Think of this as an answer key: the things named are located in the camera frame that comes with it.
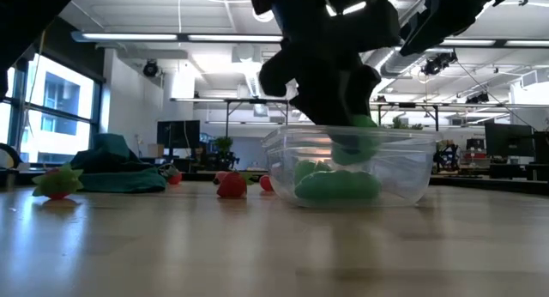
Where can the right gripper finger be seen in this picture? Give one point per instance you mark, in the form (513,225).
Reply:
(418,33)
(454,11)

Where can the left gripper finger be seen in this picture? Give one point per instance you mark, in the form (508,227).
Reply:
(321,104)
(364,91)

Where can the green pea pod toy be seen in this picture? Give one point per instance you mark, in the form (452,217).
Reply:
(339,186)

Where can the clear plastic tupperware container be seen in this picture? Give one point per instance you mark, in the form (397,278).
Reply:
(407,168)

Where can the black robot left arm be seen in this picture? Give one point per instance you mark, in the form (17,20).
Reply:
(25,22)

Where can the green succulent plant in pot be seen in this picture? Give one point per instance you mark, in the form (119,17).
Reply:
(403,124)

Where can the long ceiling light bar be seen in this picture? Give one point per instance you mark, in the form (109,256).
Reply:
(527,43)
(128,37)

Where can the red cherry toy with stem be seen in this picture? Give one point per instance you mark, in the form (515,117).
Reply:
(266,183)

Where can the blue black machine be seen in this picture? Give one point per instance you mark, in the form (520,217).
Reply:
(447,156)

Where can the potted green room plant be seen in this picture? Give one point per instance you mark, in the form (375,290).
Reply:
(223,147)

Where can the black computer monitor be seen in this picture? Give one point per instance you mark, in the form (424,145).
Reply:
(178,134)
(542,147)
(509,139)

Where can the dark green cloth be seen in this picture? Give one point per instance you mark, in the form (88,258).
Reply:
(116,172)

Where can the black ceiling camera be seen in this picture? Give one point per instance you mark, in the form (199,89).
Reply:
(150,68)
(478,98)
(438,64)

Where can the black overhead rack frame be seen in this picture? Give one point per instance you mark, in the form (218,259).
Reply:
(257,101)

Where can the white ventilation duct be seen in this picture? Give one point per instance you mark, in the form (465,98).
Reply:
(248,56)

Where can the black aluminium table frame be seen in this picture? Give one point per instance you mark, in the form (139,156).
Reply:
(493,184)

